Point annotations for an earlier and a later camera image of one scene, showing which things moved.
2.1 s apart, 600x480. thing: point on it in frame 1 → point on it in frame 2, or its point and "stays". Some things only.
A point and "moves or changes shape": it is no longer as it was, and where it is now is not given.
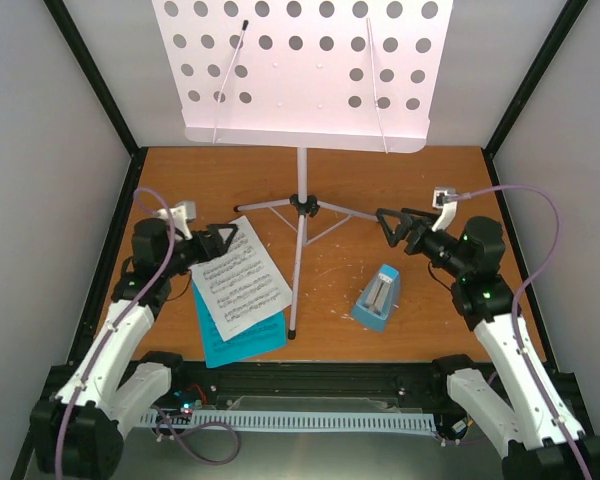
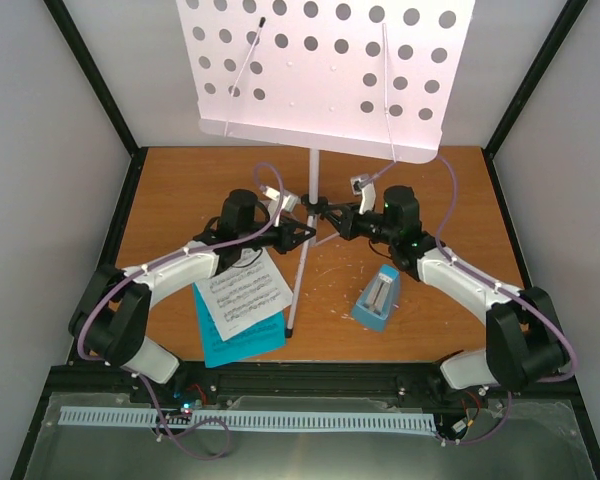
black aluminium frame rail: x=411 y=381 stays
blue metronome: x=376 y=303 stays
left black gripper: x=215 y=239 → x=287 y=239
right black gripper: x=417 y=229 → x=344 y=226
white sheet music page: x=239 y=287 stays
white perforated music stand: x=358 y=75 moves or changes shape
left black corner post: x=87 y=65 stays
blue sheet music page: x=262 y=339 stays
